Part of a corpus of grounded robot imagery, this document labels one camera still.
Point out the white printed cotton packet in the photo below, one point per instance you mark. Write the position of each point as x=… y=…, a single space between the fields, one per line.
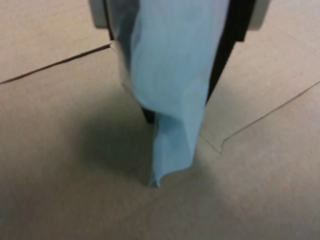
x=172 y=75

